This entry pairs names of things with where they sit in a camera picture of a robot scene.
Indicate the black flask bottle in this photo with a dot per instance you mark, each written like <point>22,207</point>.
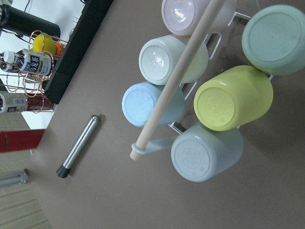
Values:
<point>24,23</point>

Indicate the yellow cup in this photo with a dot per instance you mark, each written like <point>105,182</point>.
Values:
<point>233,98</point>

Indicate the copper wire bottle basket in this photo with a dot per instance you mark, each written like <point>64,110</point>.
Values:
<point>27,73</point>

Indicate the cream white cup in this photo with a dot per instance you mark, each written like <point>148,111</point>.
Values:
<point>159,56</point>

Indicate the grey cup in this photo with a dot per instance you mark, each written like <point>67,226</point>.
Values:
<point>199,153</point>

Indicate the white wire cup rack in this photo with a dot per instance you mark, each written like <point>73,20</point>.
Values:
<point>161,144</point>

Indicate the light blue cup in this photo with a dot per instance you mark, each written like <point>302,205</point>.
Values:
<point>140,99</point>

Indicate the tea bottle white cap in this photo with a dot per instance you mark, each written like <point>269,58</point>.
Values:
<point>26,61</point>

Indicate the green cup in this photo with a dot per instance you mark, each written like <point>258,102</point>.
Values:
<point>274,40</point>

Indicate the pink cup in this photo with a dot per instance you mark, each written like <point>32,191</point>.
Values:
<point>182,16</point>

